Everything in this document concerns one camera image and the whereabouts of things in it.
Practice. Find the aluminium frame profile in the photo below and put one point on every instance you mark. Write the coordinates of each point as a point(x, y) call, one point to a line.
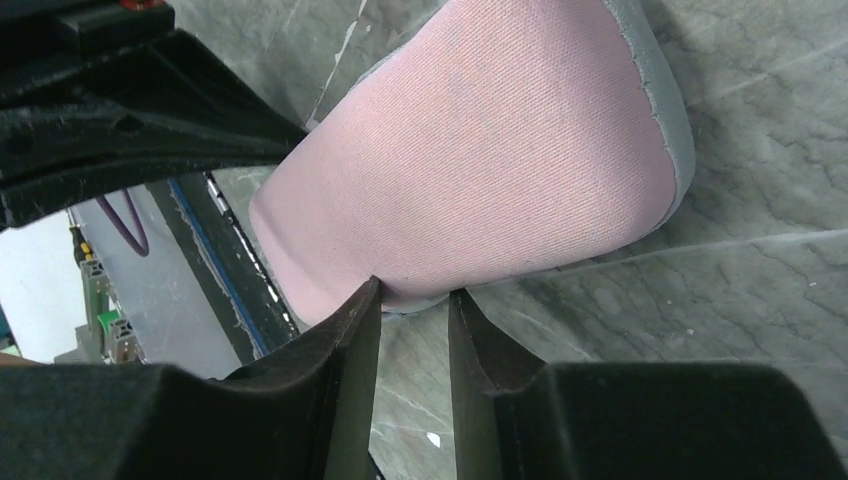
point(107, 336)

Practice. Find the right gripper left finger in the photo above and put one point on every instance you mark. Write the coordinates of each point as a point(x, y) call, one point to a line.
point(302, 412)

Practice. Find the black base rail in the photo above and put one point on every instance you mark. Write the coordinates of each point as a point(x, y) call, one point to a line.
point(237, 287)

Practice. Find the pink umbrella case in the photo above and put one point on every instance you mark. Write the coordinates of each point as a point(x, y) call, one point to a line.
point(505, 138)

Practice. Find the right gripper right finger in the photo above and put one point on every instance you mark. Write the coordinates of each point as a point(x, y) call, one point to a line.
point(516, 416)

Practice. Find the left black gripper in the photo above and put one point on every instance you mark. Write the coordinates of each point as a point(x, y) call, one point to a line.
point(85, 112)

